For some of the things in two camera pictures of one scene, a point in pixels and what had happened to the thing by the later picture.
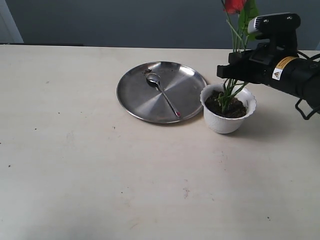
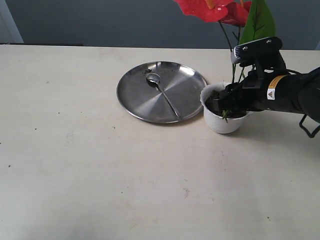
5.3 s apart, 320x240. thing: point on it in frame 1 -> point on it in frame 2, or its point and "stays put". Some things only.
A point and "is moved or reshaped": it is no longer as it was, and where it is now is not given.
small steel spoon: (153, 79) stays put
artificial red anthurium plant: (238, 13) is moved or reshaped
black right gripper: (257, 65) -> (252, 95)
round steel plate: (145, 101) stays put
